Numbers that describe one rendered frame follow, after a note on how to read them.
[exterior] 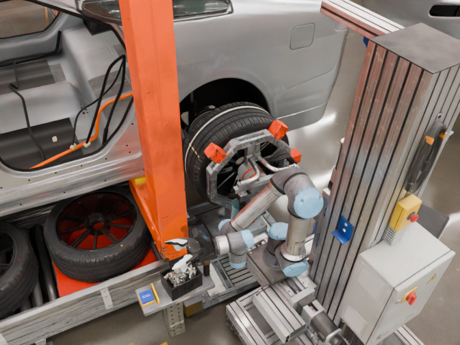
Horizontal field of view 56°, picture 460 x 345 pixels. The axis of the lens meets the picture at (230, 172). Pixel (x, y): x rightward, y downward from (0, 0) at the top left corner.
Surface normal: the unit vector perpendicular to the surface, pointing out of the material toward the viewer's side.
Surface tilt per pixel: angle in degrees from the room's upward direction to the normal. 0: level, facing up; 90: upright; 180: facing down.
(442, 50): 0
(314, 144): 0
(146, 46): 90
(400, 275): 0
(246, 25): 80
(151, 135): 90
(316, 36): 90
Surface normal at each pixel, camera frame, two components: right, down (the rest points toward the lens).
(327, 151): 0.02, -0.73
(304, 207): 0.32, 0.55
